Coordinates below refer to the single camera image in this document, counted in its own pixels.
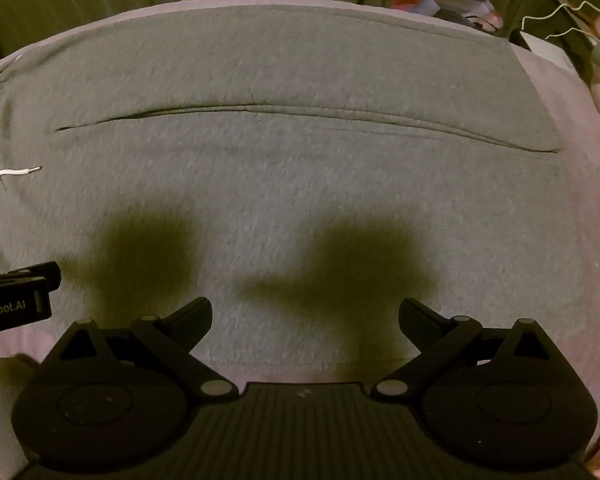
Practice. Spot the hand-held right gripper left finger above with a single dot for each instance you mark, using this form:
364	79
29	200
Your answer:
192	317

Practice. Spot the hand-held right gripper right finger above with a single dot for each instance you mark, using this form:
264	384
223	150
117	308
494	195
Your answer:
412	317

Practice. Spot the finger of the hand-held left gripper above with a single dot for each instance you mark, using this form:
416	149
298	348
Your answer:
30	277

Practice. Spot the grey ribbed cloth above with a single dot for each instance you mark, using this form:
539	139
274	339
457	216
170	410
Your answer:
2	410

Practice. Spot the white paper sheet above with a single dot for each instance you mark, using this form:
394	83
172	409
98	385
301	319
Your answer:
550	50

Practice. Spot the orange and white items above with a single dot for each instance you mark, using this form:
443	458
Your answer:
445	2

